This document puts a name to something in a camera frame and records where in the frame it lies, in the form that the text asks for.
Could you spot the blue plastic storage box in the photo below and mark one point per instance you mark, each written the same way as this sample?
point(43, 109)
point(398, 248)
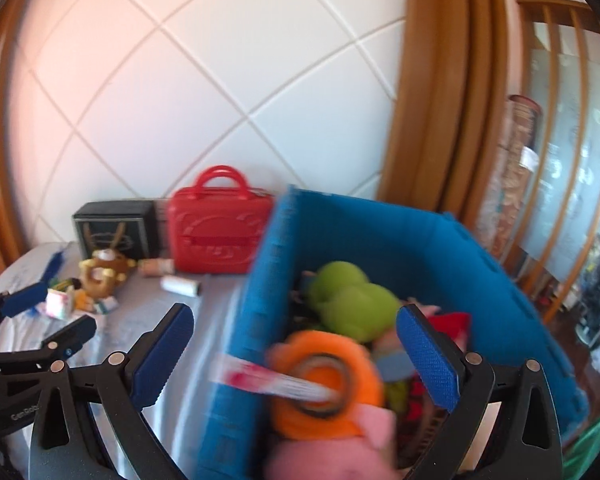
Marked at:
point(380, 240)

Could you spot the small pink bottle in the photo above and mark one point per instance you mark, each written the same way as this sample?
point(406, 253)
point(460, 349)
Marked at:
point(155, 267)

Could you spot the blue cloth item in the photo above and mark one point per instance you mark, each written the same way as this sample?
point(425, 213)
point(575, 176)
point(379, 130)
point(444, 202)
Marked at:
point(392, 365)

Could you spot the red toy suitcase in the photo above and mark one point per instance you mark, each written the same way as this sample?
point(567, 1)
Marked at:
point(215, 230)

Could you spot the brown bear plush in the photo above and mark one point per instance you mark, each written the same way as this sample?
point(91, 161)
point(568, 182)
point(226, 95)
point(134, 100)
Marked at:
point(116, 266)

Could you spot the green plush toy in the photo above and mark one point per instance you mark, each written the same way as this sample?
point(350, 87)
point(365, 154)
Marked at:
point(350, 300)

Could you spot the green bag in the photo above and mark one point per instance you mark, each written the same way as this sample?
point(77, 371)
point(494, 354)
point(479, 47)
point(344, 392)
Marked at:
point(595, 440)

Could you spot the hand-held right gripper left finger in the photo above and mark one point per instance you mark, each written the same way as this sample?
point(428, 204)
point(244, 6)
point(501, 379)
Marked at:
point(162, 355)

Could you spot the wooden slat partition screen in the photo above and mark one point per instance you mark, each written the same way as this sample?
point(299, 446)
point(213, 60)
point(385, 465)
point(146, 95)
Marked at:
point(570, 160)

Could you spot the small white green box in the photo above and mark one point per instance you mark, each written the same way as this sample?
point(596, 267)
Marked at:
point(106, 305)

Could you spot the black gift box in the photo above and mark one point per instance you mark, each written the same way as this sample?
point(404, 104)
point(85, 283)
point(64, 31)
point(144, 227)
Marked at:
point(130, 220)

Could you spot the brown patterned rolled carpet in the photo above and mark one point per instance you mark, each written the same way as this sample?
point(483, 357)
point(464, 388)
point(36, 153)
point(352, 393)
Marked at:
point(520, 135)

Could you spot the red and white tube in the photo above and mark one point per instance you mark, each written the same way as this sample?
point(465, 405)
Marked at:
point(260, 375)

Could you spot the clear tape roll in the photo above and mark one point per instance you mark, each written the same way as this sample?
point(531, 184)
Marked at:
point(330, 359)

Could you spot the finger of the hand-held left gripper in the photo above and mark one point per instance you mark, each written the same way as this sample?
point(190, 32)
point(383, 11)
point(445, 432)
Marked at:
point(72, 335)
point(26, 301)

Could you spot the wooden pillar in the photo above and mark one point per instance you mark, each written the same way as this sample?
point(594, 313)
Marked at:
point(445, 85)

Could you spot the pink rolled carpet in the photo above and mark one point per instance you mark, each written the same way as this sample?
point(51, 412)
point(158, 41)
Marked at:
point(495, 205)

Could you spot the pale printed tablecloth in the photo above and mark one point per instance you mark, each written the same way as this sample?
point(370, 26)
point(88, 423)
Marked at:
point(125, 320)

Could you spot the dark patterned pouch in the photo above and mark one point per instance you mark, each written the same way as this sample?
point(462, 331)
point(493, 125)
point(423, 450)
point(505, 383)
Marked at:
point(420, 425)

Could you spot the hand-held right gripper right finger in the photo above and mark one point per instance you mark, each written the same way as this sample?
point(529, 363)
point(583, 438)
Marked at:
point(427, 360)

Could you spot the orange plush toy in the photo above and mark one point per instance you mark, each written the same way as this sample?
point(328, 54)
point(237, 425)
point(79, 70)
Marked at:
point(290, 410)

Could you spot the red cloth item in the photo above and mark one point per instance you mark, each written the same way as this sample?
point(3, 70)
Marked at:
point(455, 325)

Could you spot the pink plush toy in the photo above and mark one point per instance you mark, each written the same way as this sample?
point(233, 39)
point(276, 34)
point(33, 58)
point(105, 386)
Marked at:
point(320, 455)

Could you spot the white tissue packet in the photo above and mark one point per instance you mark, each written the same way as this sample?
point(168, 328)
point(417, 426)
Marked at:
point(59, 305)

